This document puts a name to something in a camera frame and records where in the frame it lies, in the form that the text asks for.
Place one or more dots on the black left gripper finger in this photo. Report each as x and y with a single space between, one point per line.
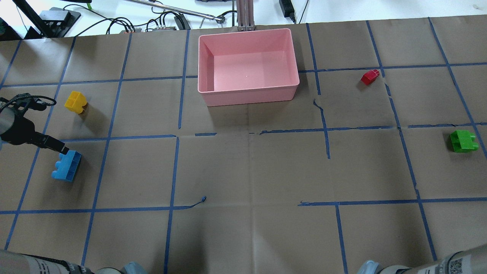
53 144

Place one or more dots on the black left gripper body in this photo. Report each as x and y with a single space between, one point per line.
19 132

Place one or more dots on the blue building block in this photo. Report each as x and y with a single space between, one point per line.
67 166

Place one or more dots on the green building block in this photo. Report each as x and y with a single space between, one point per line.
463 141

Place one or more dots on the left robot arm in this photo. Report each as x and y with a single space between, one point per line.
16 263

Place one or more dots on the pink plastic box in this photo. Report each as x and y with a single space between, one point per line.
249 67

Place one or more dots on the yellow building block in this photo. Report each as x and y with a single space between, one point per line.
76 102

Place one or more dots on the black tripod stand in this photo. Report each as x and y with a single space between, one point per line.
53 23

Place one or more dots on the metal rod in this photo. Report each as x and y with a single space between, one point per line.
218 19

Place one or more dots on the black power adapter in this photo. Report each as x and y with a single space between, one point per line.
287 9

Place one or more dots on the red building block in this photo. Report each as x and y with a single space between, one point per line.
370 76

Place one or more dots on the aluminium frame post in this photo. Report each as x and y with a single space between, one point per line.
245 15

